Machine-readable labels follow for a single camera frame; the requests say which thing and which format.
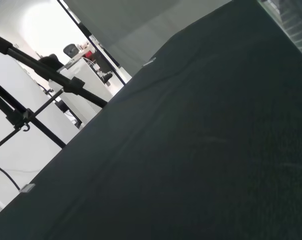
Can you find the black bench cloth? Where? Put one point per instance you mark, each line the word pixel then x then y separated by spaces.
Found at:
pixel 191 150

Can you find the small metal cloth clip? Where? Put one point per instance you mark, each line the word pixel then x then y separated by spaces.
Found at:
pixel 27 188
pixel 149 62

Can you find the white desk partition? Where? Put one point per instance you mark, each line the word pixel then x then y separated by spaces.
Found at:
pixel 86 75

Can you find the black tripod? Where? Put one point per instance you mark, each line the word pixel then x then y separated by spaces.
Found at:
pixel 66 81

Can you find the grey mesh office chair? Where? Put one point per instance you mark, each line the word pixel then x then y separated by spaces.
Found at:
pixel 70 50

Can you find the black office chair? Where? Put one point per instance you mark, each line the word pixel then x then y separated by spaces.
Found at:
pixel 51 61

